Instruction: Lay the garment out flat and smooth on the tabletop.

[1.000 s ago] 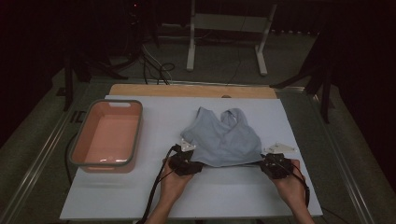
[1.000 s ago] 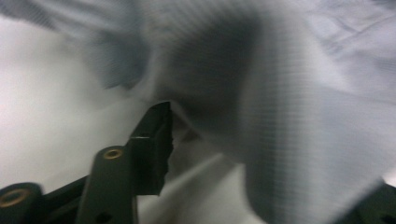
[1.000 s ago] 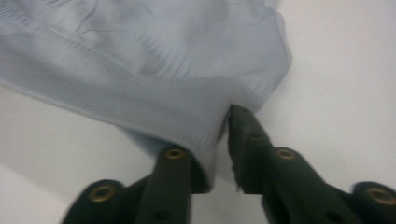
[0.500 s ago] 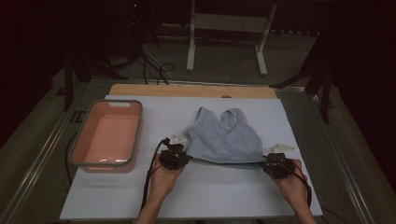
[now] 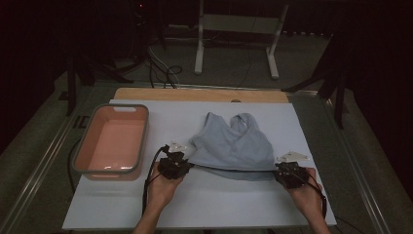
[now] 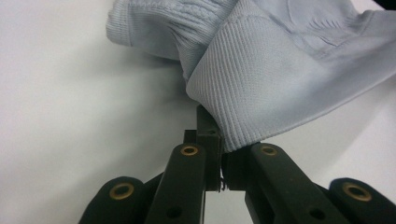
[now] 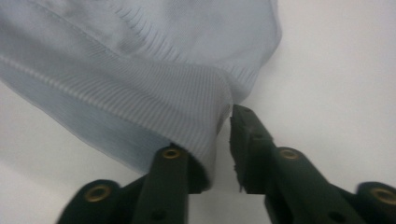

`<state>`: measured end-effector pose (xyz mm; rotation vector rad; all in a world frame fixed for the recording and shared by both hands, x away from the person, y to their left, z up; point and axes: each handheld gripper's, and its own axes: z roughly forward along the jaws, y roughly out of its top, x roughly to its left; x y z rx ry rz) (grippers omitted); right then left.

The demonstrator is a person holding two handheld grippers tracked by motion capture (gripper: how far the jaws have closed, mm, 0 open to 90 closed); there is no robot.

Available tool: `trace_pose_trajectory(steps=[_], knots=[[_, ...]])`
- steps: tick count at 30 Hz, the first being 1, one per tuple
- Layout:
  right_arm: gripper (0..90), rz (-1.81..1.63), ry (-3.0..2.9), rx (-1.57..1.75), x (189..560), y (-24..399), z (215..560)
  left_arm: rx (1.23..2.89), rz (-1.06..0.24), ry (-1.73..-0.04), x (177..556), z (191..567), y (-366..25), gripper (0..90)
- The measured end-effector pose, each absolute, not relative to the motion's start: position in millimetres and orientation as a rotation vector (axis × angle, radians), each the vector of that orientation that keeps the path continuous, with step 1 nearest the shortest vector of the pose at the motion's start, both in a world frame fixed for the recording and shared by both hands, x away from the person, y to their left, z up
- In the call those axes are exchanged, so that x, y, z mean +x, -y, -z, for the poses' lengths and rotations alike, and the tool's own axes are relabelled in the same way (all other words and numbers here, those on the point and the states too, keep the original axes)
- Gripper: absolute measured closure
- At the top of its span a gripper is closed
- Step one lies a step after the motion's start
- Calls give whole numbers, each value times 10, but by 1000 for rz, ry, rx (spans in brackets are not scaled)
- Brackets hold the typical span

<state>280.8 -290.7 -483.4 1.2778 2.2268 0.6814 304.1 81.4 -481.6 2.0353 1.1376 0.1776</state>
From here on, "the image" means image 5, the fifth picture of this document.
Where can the dark metal stand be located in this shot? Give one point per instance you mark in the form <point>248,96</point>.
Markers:
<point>339,104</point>
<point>71,94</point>

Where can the person's left hand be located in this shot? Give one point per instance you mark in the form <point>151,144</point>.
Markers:
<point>162,193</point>

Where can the metal floor rail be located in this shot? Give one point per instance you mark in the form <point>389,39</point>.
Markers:
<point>358,172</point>
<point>38,172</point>

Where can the white table sheet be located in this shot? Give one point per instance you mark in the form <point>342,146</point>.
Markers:
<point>211,201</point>

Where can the white metal stand frame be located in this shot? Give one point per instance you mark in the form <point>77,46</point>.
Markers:
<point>240,24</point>

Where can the light blue tank top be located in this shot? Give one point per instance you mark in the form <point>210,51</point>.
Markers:
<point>233,149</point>

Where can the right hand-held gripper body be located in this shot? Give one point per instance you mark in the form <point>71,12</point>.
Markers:
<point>290,175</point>

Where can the person's right hand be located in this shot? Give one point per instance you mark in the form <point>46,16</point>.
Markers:
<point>308,200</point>

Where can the pink basin with grey rim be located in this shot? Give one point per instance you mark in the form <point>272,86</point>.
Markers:
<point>113,143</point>

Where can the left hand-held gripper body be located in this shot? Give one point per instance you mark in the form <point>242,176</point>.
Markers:
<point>173,167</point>

